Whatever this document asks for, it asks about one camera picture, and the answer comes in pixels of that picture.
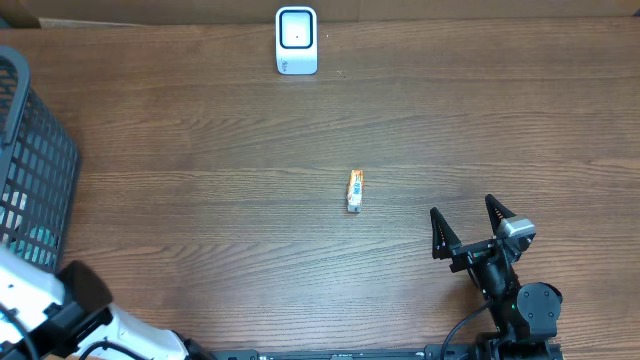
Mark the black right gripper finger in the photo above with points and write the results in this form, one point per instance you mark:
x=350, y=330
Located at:
x=499, y=216
x=444, y=240

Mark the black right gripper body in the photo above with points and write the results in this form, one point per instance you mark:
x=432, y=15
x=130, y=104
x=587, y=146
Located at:
x=493, y=279

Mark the small orange juice carton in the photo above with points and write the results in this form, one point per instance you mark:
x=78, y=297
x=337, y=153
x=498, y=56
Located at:
x=355, y=191

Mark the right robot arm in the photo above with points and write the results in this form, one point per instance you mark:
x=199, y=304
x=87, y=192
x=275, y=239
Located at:
x=524, y=315

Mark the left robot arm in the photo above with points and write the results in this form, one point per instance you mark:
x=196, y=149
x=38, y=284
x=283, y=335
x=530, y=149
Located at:
x=72, y=313

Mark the white barcode scanner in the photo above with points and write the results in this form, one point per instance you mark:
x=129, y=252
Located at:
x=296, y=40

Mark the dark plastic mesh basket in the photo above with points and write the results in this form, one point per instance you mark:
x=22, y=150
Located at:
x=40, y=166

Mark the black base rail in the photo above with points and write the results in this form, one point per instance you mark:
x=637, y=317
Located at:
x=429, y=352

